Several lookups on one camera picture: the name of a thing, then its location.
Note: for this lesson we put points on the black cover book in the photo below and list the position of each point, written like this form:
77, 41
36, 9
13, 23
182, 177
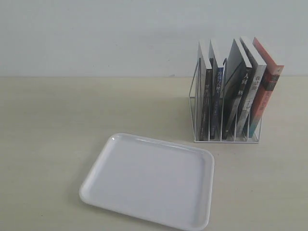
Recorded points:
237, 75

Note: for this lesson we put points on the red orange spine book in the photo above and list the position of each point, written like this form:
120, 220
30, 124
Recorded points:
269, 80

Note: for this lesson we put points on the dark brown spine book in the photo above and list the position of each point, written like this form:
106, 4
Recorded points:
203, 86

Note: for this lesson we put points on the grey white spine book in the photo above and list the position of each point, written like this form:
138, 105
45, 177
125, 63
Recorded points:
255, 76

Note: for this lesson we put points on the blue book with orange moon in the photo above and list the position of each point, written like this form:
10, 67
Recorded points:
217, 69

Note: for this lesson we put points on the white wire book rack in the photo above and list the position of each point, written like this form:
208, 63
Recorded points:
231, 138

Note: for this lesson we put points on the white plastic tray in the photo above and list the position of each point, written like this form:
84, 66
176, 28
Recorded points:
154, 180

